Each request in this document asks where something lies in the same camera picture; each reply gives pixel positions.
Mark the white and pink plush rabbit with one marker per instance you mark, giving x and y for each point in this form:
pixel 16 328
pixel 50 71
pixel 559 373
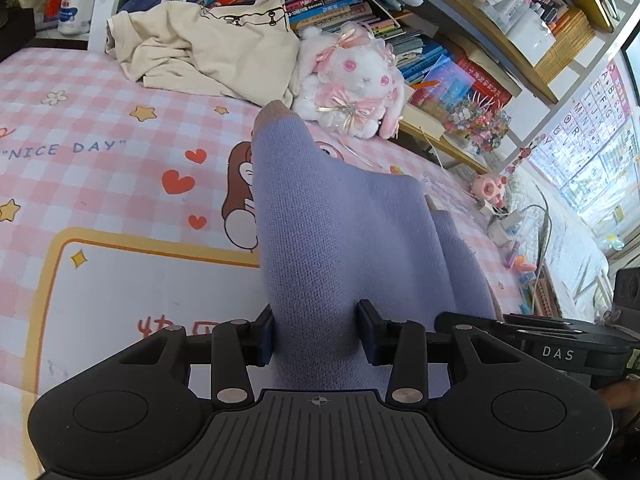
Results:
pixel 350 85

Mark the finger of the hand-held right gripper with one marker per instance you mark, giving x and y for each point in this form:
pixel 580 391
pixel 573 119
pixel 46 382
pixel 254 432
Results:
pixel 480 321

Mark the colourful bead flower ornament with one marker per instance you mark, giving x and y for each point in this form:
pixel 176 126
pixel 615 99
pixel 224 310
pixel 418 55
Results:
pixel 477 120

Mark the pile of colourful hair clips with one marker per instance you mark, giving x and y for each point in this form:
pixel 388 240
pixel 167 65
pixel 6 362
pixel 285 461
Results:
pixel 525 280

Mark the beige garment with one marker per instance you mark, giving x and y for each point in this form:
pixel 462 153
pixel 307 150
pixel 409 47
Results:
pixel 210 45

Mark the wooden bookshelf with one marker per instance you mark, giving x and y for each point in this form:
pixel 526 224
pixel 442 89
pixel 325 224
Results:
pixel 480 15

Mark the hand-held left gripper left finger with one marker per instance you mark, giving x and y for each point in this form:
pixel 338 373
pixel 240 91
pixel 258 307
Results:
pixel 265 341

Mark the purple and mauve knit sweater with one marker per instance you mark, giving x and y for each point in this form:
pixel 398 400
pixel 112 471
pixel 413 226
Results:
pixel 325 235

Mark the pink checked printed bed sheet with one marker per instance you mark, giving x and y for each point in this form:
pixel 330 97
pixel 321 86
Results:
pixel 100 160

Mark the person's right hand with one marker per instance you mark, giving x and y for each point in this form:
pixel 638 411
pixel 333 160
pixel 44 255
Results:
pixel 620 396

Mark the wall poster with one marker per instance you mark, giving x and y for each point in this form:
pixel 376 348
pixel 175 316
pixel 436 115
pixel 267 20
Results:
pixel 585 150

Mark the white bottle with green cap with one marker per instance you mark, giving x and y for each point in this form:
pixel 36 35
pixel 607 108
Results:
pixel 77 7

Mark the small pink toy figure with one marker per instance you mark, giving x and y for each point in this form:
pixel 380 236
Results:
pixel 487 187

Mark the white furniture post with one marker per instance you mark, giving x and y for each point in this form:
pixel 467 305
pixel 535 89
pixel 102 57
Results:
pixel 107 0

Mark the white quilted blanket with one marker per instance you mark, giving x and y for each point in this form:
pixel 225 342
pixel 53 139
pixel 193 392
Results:
pixel 570 240

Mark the white charger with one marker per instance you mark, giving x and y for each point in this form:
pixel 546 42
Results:
pixel 502 225

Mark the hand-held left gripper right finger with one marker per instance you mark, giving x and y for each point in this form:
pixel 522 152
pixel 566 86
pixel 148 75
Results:
pixel 367 341

